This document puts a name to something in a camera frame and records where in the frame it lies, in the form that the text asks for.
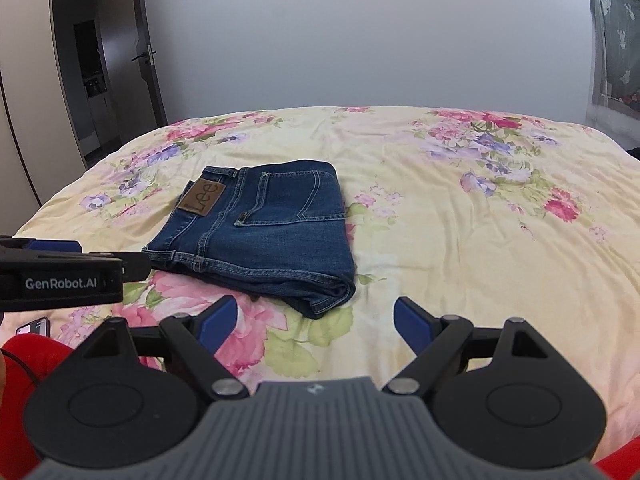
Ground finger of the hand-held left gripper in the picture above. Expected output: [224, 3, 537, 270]
[0, 235, 83, 260]
[80, 251, 150, 284]

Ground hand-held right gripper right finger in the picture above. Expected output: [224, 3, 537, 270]
[382, 297, 558, 396]

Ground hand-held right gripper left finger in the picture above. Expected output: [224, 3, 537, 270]
[75, 296, 248, 401]

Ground blue denim pants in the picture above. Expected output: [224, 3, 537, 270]
[141, 159, 357, 320]

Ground smartphone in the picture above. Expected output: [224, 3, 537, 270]
[15, 316, 52, 339]

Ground floral yellow bed sheet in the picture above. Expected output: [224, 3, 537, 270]
[0, 105, 640, 461]

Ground red garment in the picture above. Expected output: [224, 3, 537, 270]
[0, 332, 168, 480]

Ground beige wardrobe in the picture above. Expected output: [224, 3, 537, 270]
[0, 0, 88, 206]

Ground dark door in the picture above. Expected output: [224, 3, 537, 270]
[130, 0, 169, 127]

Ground grey patterned curtain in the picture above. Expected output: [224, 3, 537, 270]
[584, 0, 640, 122]

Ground black cable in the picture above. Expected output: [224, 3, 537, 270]
[0, 351, 48, 386]

